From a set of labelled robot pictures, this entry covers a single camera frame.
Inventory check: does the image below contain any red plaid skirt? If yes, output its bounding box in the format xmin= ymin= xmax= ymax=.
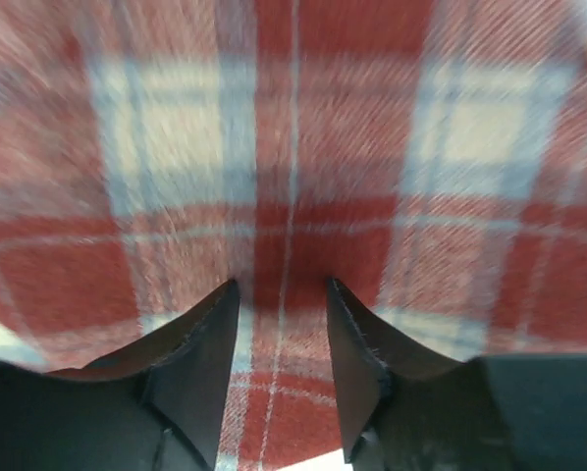
xmin=0 ymin=1 xmax=587 ymax=470

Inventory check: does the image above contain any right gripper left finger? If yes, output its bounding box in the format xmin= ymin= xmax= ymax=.
xmin=0 ymin=281 xmax=240 ymax=470

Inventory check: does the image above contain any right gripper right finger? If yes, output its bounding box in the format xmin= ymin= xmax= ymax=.
xmin=326 ymin=279 xmax=587 ymax=470

